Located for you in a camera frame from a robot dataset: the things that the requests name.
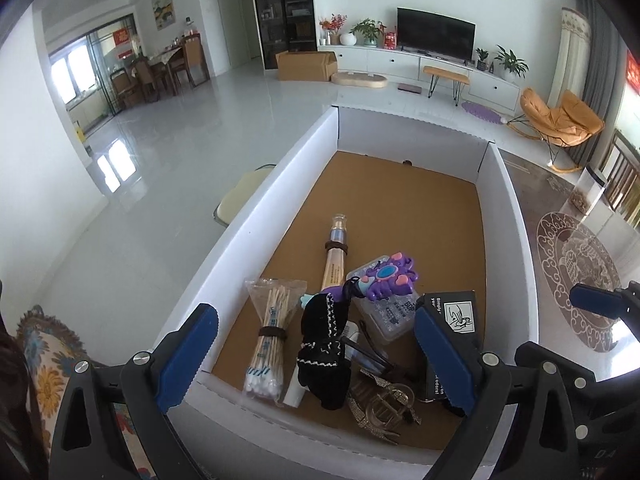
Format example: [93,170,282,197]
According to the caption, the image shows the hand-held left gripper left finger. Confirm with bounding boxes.
[47,302,219,480]

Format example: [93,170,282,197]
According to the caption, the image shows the pale yellow chair seat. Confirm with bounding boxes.
[212,165,277,226]

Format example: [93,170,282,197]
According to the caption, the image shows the white door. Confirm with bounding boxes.
[214,0,251,78]

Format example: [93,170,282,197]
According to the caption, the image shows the red flower bouquet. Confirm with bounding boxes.
[319,14,347,46]

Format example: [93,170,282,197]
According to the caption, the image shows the dark wooden slatted chair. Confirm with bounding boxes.
[597,130,640,221]

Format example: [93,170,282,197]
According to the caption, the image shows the black fuzzy cloth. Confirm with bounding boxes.
[295,292,353,411]

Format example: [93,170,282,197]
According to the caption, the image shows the red wall decoration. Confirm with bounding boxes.
[625,52,640,93]

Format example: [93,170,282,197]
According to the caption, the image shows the wooden dining table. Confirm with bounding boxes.
[150,45,193,96]

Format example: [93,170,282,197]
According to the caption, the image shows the floral cushion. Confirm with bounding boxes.
[15,305,161,480]

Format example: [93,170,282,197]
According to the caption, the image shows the brown cardboard box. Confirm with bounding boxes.
[276,50,338,82]

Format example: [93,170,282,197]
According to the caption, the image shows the white cardboard box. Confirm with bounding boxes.
[167,105,541,480]

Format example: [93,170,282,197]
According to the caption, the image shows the white tv cabinet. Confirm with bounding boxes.
[320,44,522,113]

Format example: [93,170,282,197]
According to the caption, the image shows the clear jar with black lid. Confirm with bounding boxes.
[570,167,608,216]

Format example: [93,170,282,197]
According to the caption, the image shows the large green potted plant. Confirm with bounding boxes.
[492,45,530,80]

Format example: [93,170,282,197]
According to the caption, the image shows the bag of cotton swabs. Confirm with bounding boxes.
[243,277,308,403]

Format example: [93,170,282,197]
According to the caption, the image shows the clear hair claw clip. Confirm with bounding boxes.
[347,372,423,446]

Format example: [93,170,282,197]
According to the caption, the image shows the black television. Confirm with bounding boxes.
[396,7,477,61]

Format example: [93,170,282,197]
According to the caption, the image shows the grey curtain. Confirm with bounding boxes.
[575,0,631,126]

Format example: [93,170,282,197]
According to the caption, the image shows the purple toy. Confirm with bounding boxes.
[300,252,418,311]

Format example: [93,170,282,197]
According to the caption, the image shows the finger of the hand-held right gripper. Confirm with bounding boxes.
[570,282,640,341]
[515,341,640,441]

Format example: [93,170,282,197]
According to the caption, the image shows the bushy green potted plant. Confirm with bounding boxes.
[350,18,387,48]

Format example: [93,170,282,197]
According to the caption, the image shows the white curtain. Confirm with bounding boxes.
[545,7,593,111]

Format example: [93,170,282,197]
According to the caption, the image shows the beige oval board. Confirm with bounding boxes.
[331,71,390,91]

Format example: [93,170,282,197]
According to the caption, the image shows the orange lounge chair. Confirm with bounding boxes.
[507,87,606,173]

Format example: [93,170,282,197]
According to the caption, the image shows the dark display cabinet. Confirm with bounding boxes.
[248,0,316,70]

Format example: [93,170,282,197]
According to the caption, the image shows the framed wall painting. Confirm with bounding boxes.
[151,0,174,31]

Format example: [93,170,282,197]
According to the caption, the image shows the wooden dining chair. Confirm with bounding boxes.
[181,37,212,87]
[111,71,140,109]
[134,57,162,102]

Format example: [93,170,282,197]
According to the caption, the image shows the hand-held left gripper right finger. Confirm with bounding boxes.
[414,305,581,480]

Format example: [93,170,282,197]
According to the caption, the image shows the black carton box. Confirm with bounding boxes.
[422,289,487,403]

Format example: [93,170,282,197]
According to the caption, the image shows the wooden stool with black legs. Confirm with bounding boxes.
[422,65,471,107]

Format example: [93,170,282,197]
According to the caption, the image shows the purple floor mat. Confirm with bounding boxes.
[460,100,506,125]

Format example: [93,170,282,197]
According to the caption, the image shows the white cosmetic tube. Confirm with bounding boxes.
[282,320,361,408]

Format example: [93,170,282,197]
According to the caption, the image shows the clear plastic lidded box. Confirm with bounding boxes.
[346,255,418,345]

